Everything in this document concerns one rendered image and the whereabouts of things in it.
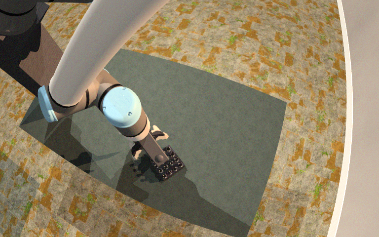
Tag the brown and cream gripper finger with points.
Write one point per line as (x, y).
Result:
(134, 150)
(158, 133)

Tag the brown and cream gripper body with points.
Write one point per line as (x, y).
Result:
(137, 145)

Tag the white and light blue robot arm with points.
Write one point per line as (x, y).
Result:
(80, 80)

